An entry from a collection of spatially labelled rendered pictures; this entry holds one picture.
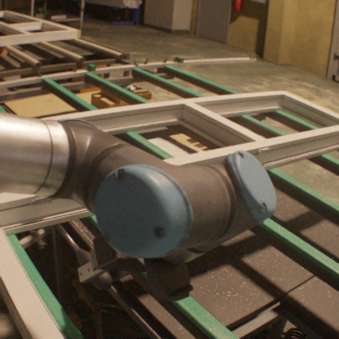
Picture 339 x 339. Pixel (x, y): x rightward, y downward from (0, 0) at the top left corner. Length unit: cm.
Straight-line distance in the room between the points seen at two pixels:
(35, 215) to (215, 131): 74
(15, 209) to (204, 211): 58
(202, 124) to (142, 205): 114
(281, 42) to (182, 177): 772
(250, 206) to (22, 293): 38
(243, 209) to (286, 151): 92
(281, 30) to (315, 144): 662
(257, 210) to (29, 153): 25
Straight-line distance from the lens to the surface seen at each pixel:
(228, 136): 144
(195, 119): 156
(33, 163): 45
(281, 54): 816
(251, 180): 51
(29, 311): 67
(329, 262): 98
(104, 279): 72
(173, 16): 1021
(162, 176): 41
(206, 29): 1011
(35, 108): 246
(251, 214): 50
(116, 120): 147
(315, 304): 129
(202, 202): 44
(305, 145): 148
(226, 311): 119
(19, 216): 96
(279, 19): 811
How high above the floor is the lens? 140
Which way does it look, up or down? 25 degrees down
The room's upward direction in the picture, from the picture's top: 5 degrees clockwise
